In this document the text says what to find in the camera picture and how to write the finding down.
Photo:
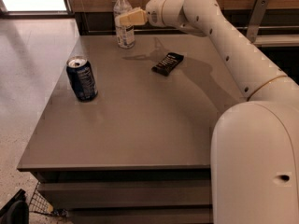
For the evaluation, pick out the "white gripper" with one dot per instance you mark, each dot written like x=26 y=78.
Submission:
x=153 y=11

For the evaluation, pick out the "clear plastic water bottle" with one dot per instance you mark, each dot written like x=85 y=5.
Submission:
x=125 y=34

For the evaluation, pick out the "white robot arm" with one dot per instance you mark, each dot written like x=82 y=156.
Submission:
x=254 y=155

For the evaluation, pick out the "black snack bar wrapper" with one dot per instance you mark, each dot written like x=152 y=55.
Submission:
x=167 y=64

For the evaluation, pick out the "blue soda can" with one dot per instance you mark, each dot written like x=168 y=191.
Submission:
x=80 y=74

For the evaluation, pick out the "grey drawer cabinet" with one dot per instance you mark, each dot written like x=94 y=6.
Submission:
x=139 y=152

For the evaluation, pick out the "black chair base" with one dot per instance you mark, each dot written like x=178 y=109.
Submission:
x=16 y=210

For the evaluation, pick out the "grey metal wall bracket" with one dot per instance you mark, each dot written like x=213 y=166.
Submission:
x=255 y=19

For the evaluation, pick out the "metal rail shelf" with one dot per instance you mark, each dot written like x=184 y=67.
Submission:
x=277 y=41

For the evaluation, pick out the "black wire mesh basket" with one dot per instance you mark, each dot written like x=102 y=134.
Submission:
x=39 y=205

